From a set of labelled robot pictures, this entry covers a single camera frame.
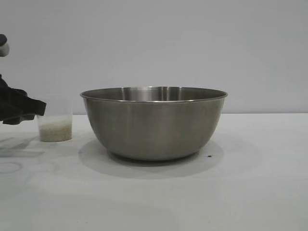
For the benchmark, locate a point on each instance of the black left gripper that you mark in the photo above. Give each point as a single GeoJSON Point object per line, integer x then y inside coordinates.
{"type": "Point", "coordinates": [4, 101]}

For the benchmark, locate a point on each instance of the clear plastic measuring cup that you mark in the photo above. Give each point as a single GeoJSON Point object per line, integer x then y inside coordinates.
{"type": "Point", "coordinates": [59, 110]}

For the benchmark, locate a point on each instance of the white rice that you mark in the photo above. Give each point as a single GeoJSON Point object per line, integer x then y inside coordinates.
{"type": "Point", "coordinates": [56, 132]}

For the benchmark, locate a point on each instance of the stainless steel mixing bowl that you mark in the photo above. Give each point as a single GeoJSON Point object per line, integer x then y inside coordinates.
{"type": "Point", "coordinates": [154, 125]}

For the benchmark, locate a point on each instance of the white tablecloth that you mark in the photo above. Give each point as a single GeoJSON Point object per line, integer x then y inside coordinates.
{"type": "Point", "coordinates": [154, 197]}

